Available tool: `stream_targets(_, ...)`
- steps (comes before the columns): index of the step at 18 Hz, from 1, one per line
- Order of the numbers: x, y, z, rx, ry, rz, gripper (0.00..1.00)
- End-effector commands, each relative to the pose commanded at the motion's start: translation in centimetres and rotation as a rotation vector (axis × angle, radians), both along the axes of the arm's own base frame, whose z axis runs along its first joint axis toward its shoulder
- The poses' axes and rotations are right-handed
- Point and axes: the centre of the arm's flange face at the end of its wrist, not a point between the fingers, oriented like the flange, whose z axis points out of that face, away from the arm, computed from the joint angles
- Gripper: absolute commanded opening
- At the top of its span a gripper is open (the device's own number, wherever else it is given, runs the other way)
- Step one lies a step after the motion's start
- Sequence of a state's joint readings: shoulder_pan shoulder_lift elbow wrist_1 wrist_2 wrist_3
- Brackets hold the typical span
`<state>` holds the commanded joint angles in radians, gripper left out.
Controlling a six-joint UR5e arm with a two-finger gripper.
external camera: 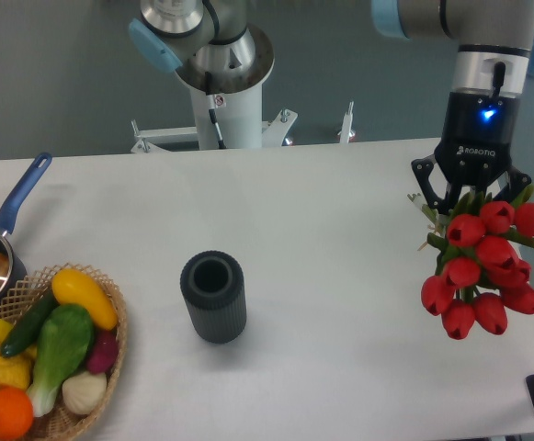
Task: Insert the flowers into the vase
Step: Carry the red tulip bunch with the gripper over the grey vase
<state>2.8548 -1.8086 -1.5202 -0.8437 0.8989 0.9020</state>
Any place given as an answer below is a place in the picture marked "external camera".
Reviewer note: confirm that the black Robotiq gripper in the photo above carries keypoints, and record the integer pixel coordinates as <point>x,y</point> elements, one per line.
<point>474,151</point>

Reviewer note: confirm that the red tulip bouquet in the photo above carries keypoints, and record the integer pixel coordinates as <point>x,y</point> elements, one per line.
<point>479,275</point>

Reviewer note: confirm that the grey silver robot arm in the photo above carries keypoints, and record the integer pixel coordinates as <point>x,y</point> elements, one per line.
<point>495,39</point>

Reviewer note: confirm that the dark grey ribbed vase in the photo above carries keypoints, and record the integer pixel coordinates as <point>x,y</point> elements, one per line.
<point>212,286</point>

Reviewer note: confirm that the purple red onion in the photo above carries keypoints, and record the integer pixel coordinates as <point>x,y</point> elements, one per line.
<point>103,354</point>

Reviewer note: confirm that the yellow squash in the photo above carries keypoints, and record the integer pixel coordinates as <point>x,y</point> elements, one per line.
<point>71,286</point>

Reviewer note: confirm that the green bok choy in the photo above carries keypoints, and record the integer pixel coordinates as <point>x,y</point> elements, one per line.
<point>63,342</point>

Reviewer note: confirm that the white garlic bulb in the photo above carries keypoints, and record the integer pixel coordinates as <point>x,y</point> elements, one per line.
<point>82,393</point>

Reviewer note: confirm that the green cucumber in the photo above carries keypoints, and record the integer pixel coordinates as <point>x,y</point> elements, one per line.
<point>27,329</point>

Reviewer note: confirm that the yellow bell pepper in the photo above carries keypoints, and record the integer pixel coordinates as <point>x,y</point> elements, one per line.
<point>0,371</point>

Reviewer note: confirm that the orange fruit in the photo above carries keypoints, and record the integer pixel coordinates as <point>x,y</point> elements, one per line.
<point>16,413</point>

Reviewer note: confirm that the white metal base frame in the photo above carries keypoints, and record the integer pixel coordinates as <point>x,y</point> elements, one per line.
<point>274,133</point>

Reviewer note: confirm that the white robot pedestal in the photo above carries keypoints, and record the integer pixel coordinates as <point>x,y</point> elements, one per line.
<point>225,82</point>

